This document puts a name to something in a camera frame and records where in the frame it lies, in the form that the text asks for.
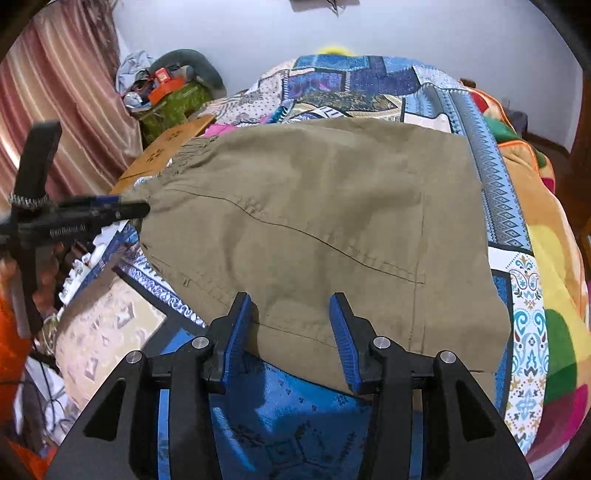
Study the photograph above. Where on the blue patchwork bedsheet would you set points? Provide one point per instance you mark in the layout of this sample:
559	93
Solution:
286	429

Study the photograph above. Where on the yellow fluffy toy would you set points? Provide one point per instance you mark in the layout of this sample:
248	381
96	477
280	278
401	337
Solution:
336	49

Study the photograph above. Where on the brown cardboard box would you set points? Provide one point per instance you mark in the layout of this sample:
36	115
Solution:
161	150

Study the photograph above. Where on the pale grey cloth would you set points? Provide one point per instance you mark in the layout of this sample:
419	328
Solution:
133	64

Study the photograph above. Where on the orange cloth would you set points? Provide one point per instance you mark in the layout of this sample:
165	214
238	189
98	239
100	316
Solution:
14	369

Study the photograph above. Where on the khaki pants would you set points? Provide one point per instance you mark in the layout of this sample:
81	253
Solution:
323	221

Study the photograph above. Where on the person's left hand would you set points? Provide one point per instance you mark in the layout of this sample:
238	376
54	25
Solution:
46	277

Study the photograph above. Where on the grey neck pillow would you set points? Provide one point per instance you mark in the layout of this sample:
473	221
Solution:
198	59

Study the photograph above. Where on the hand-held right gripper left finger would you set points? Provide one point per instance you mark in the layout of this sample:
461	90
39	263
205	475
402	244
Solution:
242	333

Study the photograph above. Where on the orange box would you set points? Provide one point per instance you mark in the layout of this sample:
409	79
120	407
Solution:
165	84

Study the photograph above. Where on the beige patterned pillow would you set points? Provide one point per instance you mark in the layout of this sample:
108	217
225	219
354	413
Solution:
104	344

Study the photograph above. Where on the colourful fleece blanket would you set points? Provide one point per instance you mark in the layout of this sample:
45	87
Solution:
545	240

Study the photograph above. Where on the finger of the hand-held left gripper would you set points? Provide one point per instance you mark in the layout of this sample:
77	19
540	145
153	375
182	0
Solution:
134	210
105	199

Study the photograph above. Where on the green patterned bag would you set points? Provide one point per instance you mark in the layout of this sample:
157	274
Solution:
173	108

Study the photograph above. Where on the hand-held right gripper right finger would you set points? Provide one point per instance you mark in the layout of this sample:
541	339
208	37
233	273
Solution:
344	342

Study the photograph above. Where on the striped pink curtain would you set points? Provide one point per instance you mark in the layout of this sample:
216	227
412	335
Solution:
69	92

